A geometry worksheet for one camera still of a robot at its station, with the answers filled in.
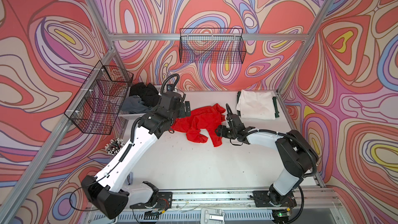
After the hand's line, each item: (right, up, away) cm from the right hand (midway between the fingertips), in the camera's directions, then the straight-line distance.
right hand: (220, 134), depth 95 cm
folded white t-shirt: (+25, +19, +13) cm, 34 cm away
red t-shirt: (-11, +7, +4) cm, 14 cm away
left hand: (-21, +18, -21) cm, 35 cm away
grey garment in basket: (-55, +19, +4) cm, 59 cm away
